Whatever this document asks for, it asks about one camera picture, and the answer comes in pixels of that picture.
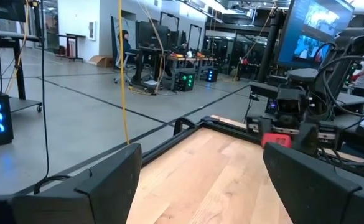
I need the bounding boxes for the yellow hanging cable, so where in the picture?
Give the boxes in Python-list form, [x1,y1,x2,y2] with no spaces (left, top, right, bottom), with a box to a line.
[116,0,131,146]

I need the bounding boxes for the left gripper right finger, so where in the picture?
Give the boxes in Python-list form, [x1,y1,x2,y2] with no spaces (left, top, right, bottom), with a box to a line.
[263,142,364,224]

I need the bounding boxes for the black monitor pole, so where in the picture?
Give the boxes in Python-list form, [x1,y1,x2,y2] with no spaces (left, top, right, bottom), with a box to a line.
[256,11,282,83]

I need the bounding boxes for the cardboard box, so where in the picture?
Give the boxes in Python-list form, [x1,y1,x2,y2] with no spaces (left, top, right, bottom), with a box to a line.
[88,55,114,68]

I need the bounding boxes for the red USB wall charger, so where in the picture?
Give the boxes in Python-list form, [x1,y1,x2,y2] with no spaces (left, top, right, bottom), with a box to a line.
[261,133,292,149]

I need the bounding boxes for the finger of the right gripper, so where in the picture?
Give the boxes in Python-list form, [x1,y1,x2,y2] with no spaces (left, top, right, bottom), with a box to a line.
[293,123,320,155]
[256,117,273,141]

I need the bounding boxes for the large flat monitor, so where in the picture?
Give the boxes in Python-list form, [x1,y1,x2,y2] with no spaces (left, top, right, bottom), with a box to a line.
[277,0,356,70]

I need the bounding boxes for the cluttered work desk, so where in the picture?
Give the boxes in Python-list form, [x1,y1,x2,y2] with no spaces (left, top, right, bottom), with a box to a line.
[164,52,217,91]

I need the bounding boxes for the black rolling cart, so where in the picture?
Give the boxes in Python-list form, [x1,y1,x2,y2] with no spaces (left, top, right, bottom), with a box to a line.
[0,29,43,113]

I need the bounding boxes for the computer with green lights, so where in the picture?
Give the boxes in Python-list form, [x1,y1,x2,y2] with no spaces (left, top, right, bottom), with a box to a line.
[172,71,197,93]

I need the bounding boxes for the black aluminium table frame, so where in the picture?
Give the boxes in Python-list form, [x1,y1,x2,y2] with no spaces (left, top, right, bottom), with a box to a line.
[139,115,364,184]

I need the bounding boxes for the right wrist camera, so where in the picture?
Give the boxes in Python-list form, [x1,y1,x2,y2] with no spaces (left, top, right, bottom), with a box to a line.
[276,95,304,118]

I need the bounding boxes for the black cable with coil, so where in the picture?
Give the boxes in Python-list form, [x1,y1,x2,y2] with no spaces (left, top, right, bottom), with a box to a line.
[33,0,73,195]

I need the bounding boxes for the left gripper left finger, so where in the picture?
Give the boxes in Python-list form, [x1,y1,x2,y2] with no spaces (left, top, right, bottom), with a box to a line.
[12,142,142,224]

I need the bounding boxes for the small computer blue lights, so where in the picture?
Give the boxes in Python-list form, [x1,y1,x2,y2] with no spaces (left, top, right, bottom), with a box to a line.
[205,68,219,83]

